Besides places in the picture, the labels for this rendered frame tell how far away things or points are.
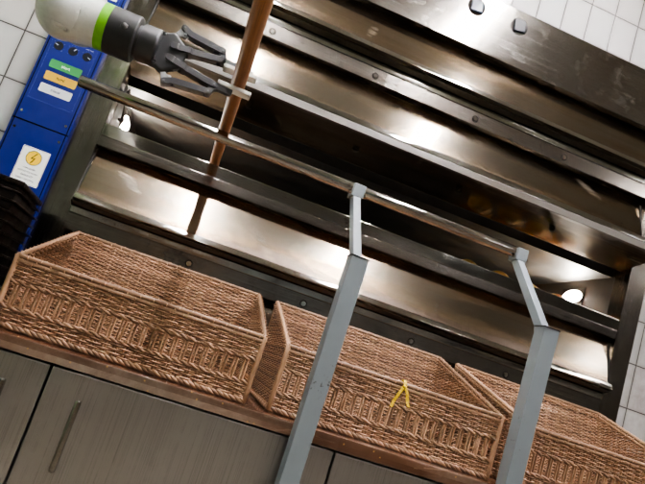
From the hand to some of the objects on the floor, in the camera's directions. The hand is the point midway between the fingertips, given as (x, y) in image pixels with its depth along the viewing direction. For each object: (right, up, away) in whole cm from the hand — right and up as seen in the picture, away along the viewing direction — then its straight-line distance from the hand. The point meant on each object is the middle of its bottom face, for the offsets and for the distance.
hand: (237, 82), depth 127 cm
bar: (-14, -122, -2) cm, 123 cm away
